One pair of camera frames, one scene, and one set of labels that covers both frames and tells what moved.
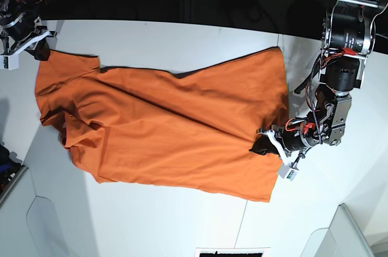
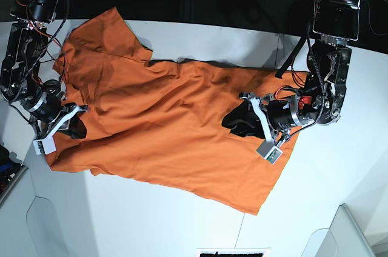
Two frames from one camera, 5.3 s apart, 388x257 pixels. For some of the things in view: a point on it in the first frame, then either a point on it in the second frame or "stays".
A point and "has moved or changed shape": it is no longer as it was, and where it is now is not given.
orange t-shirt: [191, 131] has moved or changed shape
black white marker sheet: [232, 252] stays
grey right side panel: [342, 239] stays
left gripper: [22, 32] to [48, 113]
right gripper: [290, 140] to [277, 117]
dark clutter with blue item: [9, 166] stays
